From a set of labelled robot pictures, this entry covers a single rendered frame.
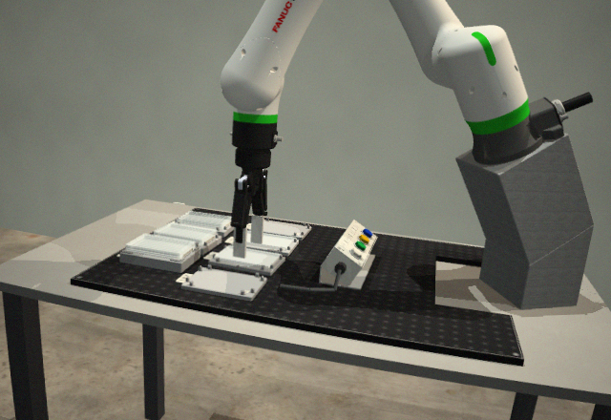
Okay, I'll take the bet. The white button panel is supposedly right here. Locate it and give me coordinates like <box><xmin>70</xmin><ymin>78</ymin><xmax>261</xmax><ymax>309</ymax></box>
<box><xmin>280</xmin><ymin>220</ymin><xmax>377</xmax><ymax>292</ymax></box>

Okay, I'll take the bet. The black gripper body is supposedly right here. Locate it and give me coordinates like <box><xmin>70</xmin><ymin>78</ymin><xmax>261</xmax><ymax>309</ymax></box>
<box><xmin>235</xmin><ymin>148</ymin><xmax>271</xmax><ymax>192</ymax></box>

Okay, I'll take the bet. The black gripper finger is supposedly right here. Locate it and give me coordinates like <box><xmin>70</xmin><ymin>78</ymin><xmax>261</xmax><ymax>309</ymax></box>
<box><xmin>231</xmin><ymin>175</ymin><xmax>260</xmax><ymax>259</ymax></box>
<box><xmin>250</xmin><ymin>169</ymin><xmax>268</xmax><ymax>244</ymax></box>

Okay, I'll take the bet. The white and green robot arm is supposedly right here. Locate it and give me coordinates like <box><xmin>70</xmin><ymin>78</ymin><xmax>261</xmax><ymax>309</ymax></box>
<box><xmin>221</xmin><ymin>0</ymin><xmax>593</xmax><ymax>165</ymax></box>

